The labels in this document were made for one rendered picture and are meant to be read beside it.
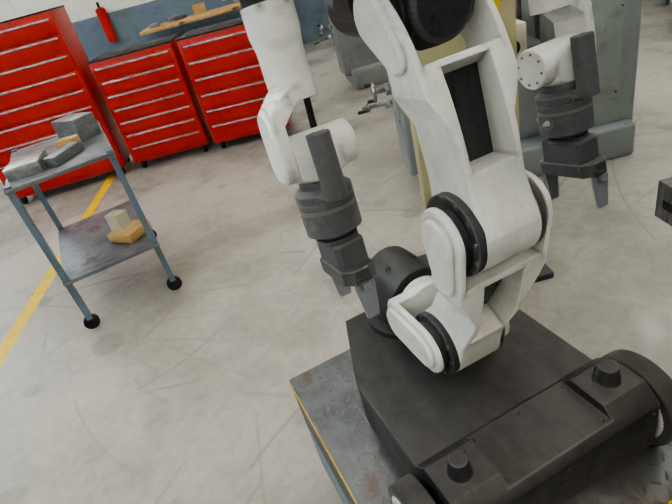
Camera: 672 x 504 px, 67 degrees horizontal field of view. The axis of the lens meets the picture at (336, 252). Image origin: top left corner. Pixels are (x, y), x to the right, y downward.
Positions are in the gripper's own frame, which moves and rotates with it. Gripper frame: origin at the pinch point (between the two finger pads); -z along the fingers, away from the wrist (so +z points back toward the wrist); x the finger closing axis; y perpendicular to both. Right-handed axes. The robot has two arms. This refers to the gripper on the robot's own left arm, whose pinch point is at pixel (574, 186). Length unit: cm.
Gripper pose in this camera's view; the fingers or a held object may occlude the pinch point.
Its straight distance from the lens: 103.4
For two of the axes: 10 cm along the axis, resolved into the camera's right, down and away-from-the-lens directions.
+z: -3.0, -8.8, -3.7
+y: 8.6, -4.2, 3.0
